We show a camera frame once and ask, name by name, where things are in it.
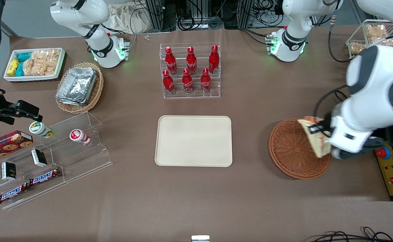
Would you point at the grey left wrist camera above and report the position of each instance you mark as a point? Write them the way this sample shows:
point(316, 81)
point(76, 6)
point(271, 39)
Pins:
point(344, 154)

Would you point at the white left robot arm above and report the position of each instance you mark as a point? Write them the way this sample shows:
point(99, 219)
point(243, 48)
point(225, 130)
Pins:
point(295, 13)

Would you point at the red tartan cookie box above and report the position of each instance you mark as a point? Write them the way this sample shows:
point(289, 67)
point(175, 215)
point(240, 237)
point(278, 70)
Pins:
point(4, 144)

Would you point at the small white metal block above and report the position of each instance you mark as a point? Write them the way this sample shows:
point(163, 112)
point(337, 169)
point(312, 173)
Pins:
point(200, 238)

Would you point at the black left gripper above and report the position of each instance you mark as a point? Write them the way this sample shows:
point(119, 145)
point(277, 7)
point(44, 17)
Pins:
point(325, 125)

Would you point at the small black white box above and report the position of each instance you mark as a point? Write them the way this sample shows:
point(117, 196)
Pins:
point(39, 158)
point(8, 171)

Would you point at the brown round wicker basket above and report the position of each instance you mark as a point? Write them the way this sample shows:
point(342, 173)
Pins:
point(290, 151)

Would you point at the white cloth bag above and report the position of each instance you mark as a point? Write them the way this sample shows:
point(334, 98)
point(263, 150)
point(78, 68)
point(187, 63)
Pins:
point(125, 18)

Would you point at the clear bags of rice crackers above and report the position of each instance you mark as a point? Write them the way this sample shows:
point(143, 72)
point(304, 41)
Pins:
point(41, 62)

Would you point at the green lid yogurt cup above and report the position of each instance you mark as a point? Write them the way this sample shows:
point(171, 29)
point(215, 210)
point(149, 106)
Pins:
point(38, 128)

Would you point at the clear bag of fried snacks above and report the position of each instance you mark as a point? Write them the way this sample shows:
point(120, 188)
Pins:
point(357, 48)
point(376, 31)

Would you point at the beige rectangular tray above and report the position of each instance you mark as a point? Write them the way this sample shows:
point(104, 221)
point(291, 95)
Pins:
point(193, 141)

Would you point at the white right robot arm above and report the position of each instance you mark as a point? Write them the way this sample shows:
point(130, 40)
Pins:
point(82, 13)

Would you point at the white rectangular snack dish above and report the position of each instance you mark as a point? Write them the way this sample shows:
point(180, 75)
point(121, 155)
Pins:
point(31, 78)

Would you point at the clear acrylic stepped shelf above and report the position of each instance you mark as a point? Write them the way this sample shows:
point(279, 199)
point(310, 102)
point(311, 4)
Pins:
point(78, 158)

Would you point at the yellow snack packet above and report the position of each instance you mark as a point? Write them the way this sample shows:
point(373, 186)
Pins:
point(13, 67)

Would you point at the stack of foil trays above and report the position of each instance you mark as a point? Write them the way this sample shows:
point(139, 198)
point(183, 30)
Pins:
point(77, 85)

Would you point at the teal snack packet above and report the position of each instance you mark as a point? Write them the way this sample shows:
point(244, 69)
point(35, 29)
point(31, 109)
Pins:
point(20, 70)
point(24, 57)

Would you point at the red lid yogurt cup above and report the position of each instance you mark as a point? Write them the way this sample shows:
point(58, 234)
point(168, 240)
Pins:
point(78, 135)

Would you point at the light oval wicker basket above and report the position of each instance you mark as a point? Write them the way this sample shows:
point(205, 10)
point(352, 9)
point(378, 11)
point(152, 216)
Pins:
point(97, 90)

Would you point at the Snickers chocolate bar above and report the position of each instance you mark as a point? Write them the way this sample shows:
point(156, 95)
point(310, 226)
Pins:
point(13, 193)
point(45, 176)

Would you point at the triangular sandwich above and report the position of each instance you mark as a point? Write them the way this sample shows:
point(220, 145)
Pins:
point(317, 146)

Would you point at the clear acrylic bottle rack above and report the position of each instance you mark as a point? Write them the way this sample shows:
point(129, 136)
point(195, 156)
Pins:
point(216, 84)

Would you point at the red cola bottle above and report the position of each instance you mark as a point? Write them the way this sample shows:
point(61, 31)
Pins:
point(168, 84)
point(187, 83)
point(213, 62)
point(205, 82)
point(191, 64)
point(171, 64)

